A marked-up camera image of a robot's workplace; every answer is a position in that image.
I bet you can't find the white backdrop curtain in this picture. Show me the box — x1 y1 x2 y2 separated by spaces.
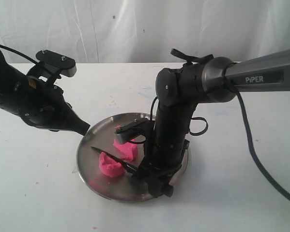
0 0 290 63

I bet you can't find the pink dough cut piece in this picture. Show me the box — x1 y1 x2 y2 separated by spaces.
113 138 138 162

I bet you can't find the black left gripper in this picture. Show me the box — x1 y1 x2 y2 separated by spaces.
14 72 90 135

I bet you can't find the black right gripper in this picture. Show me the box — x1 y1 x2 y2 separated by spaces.
131 145 190 199

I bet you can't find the round steel plate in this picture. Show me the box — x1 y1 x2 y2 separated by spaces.
77 111 190 202

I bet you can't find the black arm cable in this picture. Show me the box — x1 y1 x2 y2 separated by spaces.
170 48 290 208
0 40 63 85

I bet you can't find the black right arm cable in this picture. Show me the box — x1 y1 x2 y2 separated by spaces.
170 48 290 208

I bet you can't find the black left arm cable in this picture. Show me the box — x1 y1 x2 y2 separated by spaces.
0 40 63 85

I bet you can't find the black knife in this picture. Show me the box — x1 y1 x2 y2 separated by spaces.
91 146 137 174

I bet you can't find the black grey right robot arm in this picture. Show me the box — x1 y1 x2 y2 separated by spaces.
133 49 290 198

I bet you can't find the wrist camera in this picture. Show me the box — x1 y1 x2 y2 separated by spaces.
114 118 154 144
35 50 76 77

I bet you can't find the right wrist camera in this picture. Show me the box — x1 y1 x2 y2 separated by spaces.
114 118 154 144

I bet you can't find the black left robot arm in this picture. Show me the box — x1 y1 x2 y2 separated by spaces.
0 45 90 135

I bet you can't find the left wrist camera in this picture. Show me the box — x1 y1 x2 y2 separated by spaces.
35 50 76 77

